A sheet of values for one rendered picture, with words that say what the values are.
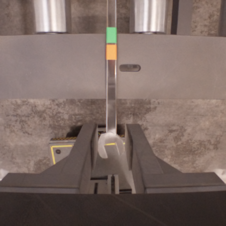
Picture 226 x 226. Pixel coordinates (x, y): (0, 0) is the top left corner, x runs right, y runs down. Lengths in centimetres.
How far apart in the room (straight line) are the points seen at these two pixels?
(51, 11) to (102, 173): 113
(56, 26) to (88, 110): 103
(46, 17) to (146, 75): 37
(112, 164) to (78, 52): 113
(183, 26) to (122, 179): 113
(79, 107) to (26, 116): 51
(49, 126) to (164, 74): 144
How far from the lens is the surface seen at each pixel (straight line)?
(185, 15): 70
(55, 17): 53
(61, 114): 153
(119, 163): 130
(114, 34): 23
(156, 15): 52
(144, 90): 24
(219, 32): 66
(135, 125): 15
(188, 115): 163
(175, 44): 25
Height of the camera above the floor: 140
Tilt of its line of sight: 74 degrees down
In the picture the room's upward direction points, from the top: 178 degrees clockwise
